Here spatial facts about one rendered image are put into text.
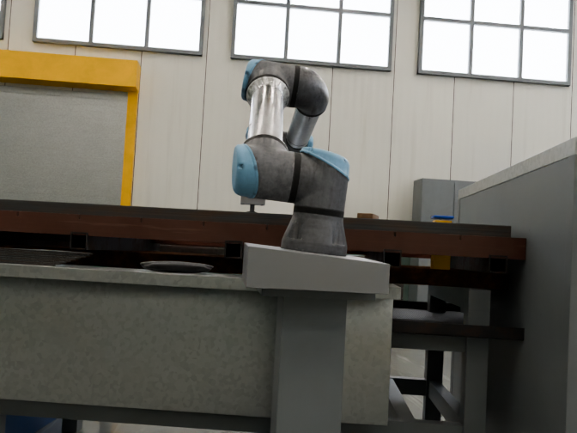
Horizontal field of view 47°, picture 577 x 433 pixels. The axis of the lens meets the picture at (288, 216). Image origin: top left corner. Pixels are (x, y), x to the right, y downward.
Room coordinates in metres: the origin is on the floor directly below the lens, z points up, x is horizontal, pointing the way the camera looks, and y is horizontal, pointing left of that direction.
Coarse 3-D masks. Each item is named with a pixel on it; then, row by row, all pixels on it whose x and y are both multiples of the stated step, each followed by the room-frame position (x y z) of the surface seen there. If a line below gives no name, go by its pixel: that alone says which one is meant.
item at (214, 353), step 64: (0, 320) 1.86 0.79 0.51; (64, 320) 1.85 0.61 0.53; (128, 320) 1.84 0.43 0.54; (192, 320) 1.83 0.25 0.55; (256, 320) 1.82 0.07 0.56; (384, 320) 1.80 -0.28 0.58; (0, 384) 1.86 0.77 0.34; (64, 384) 1.85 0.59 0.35; (128, 384) 1.84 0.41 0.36; (192, 384) 1.83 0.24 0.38; (256, 384) 1.82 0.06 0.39; (384, 384) 1.80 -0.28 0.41
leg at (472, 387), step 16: (480, 304) 1.87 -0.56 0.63; (464, 320) 1.93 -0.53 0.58; (480, 320) 1.87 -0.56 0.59; (464, 352) 1.91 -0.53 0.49; (480, 352) 1.87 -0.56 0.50; (464, 368) 1.90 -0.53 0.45; (480, 368) 1.87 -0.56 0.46; (464, 384) 1.89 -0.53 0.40; (480, 384) 1.87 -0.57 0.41; (464, 400) 1.88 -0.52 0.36; (480, 400) 1.87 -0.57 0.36; (464, 416) 1.88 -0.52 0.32; (480, 416) 1.87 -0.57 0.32; (464, 432) 1.88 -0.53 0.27; (480, 432) 1.87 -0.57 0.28
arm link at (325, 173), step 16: (304, 160) 1.45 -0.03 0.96; (320, 160) 1.44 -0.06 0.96; (336, 160) 1.45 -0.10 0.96; (304, 176) 1.44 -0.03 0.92; (320, 176) 1.44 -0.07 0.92; (336, 176) 1.45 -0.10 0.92; (304, 192) 1.45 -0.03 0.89; (320, 192) 1.44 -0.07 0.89; (336, 192) 1.45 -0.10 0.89; (336, 208) 1.46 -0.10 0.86
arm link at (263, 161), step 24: (264, 72) 1.72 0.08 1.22; (288, 72) 1.75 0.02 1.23; (264, 96) 1.66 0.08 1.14; (288, 96) 1.74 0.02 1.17; (264, 120) 1.57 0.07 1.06; (240, 144) 1.46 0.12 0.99; (264, 144) 1.47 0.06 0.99; (240, 168) 1.43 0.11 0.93; (264, 168) 1.43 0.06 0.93; (288, 168) 1.43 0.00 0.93; (240, 192) 1.46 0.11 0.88; (264, 192) 1.45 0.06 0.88; (288, 192) 1.45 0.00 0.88
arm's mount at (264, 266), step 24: (264, 264) 1.29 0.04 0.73; (288, 264) 1.30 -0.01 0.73; (312, 264) 1.30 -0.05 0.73; (336, 264) 1.31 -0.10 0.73; (360, 264) 1.31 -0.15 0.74; (384, 264) 1.31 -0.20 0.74; (264, 288) 1.29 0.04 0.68; (288, 288) 1.30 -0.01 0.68; (312, 288) 1.30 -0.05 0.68; (336, 288) 1.31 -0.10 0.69; (360, 288) 1.31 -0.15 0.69; (384, 288) 1.31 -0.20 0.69
